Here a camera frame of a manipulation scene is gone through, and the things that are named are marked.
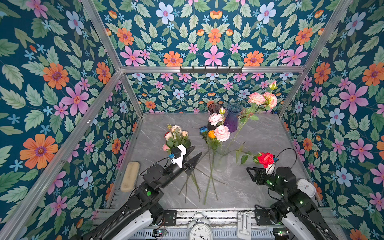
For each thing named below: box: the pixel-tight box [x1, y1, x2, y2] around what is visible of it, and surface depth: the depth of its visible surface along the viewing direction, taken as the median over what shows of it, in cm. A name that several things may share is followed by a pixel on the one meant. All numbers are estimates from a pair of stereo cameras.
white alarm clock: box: [187, 213, 214, 240], surface depth 69 cm
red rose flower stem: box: [222, 146, 274, 169], surface depth 56 cm
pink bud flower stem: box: [225, 80, 278, 152], surface depth 66 cm
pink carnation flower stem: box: [208, 107, 231, 154], surface depth 71 cm
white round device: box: [296, 178, 317, 198], surface depth 82 cm
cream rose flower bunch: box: [162, 125, 192, 154], surface depth 102 cm
